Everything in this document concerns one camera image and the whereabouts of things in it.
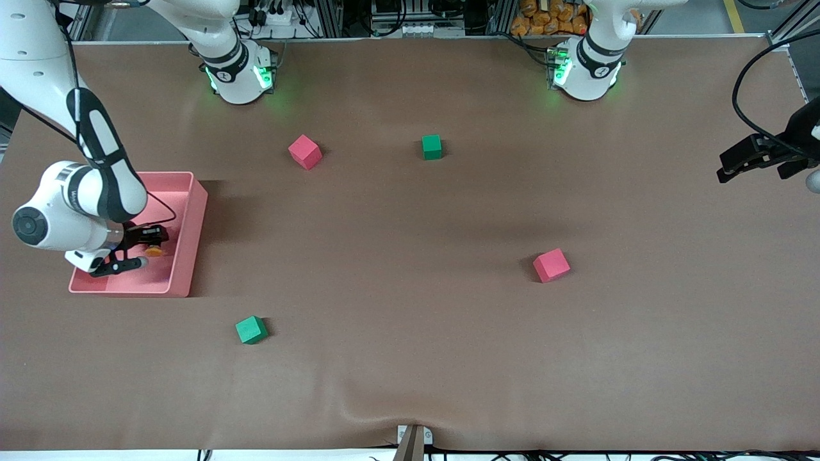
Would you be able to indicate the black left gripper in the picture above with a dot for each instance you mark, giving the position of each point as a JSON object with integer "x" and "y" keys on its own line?
{"x": 803, "y": 130}

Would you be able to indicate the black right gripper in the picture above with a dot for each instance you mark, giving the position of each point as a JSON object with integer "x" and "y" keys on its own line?
{"x": 136, "y": 235}

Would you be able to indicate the orange capped push button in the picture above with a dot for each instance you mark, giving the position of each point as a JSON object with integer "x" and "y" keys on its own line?
{"x": 154, "y": 251}

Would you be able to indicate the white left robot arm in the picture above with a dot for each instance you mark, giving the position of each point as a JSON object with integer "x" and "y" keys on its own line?
{"x": 596, "y": 64}

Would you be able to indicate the pink plastic tray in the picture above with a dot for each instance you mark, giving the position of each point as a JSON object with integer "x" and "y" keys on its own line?
{"x": 166, "y": 198}

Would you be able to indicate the green foam cube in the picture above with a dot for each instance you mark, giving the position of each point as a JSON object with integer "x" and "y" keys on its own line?
{"x": 250, "y": 330}
{"x": 432, "y": 147}

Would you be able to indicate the pink foam cube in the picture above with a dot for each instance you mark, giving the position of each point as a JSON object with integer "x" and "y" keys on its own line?
{"x": 551, "y": 266}
{"x": 305, "y": 152}

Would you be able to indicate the orange packet pile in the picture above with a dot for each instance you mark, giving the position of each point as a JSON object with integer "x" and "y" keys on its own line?
{"x": 551, "y": 19}

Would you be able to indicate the white power strip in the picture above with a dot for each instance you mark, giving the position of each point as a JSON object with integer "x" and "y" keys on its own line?
{"x": 275, "y": 17}

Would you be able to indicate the white terminal strip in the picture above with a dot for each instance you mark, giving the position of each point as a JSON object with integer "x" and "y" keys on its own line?
{"x": 416, "y": 29}

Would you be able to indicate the aluminium corner frame rail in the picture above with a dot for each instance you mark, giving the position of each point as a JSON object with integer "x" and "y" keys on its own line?
{"x": 777, "y": 40}

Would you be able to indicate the aluminium frame post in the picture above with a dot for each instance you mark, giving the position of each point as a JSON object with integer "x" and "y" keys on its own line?
{"x": 328, "y": 19}
{"x": 498, "y": 16}

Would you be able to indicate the brown wedge post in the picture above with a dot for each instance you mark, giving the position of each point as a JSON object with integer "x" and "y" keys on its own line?
{"x": 410, "y": 448}

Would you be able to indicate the grey metal edge bracket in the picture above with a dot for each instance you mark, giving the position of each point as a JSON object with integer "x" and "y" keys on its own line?
{"x": 428, "y": 435}

